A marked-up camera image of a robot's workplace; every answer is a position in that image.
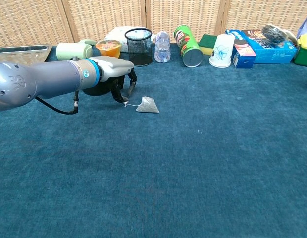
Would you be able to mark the orange jelly cup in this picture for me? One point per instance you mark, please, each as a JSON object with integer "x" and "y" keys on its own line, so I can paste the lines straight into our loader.
{"x": 109, "y": 48}

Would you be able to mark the blue pink cookie box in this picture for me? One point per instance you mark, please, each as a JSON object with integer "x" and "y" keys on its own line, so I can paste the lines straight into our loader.
{"x": 242, "y": 55}

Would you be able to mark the green yellow sponge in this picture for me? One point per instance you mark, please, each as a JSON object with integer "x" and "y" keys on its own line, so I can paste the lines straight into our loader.
{"x": 206, "y": 42}

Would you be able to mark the black mesh pen holder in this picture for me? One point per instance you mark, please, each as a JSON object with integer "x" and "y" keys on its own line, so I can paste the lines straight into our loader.
{"x": 139, "y": 49}

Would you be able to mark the blue table cloth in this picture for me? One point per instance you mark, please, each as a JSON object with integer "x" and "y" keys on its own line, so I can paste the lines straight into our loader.
{"x": 168, "y": 161}

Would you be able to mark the white wet wipes pack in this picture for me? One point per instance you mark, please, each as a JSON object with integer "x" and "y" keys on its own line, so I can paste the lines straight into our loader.
{"x": 116, "y": 33}

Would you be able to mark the black patterned tape roll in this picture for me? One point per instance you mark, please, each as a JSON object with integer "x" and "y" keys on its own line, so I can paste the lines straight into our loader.
{"x": 273, "y": 32}

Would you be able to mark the green chips can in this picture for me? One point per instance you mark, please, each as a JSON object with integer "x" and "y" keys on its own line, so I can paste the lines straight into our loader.
{"x": 188, "y": 47}

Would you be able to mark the stainless steel tray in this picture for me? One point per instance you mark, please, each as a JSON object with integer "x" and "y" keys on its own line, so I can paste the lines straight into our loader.
{"x": 19, "y": 53}

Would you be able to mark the black teapot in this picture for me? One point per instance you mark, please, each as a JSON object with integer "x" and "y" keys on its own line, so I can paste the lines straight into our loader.
{"x": 96, "y": 90}

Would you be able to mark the woven bamboo folding screen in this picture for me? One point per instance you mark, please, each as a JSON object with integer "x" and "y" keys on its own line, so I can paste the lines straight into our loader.
{"x": 104, "y": 15}

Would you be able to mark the clear plastic water bottle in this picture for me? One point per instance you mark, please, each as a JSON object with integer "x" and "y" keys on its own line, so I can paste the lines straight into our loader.
{"x": 162, "y": 49}

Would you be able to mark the light green mug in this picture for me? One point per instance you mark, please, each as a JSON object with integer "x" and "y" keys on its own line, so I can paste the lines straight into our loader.
{"x": 71, "y": 50}

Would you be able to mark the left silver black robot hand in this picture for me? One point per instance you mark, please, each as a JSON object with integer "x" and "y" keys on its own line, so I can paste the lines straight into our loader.
{"x": 114, "y": 65}

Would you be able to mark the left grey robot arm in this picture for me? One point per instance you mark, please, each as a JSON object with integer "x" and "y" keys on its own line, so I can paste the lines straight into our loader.
{"x": 44, "y": 77}

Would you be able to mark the blue snack box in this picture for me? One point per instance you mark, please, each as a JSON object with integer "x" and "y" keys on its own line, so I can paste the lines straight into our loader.
{"x": 274, "y": 53}

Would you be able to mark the white cup with blue flower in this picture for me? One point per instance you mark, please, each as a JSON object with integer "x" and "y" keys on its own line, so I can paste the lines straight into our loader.
{"x": 221, "y": 53}

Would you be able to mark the brown chocolate box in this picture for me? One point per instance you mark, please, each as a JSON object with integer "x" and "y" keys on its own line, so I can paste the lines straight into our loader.
{"x": 252, "y": 33}

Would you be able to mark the white blue tissue pack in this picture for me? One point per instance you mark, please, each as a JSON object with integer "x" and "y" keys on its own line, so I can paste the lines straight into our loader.
{"x": 305, "y": 27}

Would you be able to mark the green container with yellow lid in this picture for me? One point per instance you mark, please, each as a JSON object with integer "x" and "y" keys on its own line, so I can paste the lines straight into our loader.
{"x": 304, "y": 52}

